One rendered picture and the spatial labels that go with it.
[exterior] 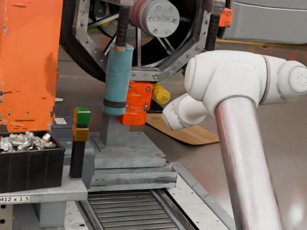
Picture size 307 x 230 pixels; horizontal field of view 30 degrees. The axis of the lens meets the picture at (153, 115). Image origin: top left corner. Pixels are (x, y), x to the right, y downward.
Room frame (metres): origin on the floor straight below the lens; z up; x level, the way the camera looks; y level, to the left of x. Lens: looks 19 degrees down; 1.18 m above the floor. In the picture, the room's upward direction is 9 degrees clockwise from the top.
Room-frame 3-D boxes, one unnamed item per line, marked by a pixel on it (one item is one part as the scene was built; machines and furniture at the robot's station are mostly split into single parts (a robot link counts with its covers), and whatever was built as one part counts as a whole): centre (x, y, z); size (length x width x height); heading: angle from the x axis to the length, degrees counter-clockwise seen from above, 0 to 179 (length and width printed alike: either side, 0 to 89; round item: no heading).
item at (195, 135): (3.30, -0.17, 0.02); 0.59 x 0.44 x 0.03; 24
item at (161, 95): (2.32, 0.02, 0.51); 0.29 x 0.06 x 0.06; 24
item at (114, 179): (2.34, 0.16, 0.13); 0.50 x 0.36 x 0.10; 114
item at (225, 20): (2.32, -0.20, 0.85); 0.09 x 0.08 x 0.07; 114
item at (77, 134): (1.49, 0.20, 0.59); 0.04 x 0.04 x 0.04; 24
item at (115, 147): (2.34, 0.16, 0.32); 0.40 x 0.30 x 0.28; 114
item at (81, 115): (1.49, 0.20, 0.64); 0.04 x 0.04 x 0.04; 24
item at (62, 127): (1.97, 0.33, 0.26); 0.42 x 0.18 x 0.35; 24
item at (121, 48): (1.90, 0.15, 0.83); 0.04 x 0.04 x 0.16
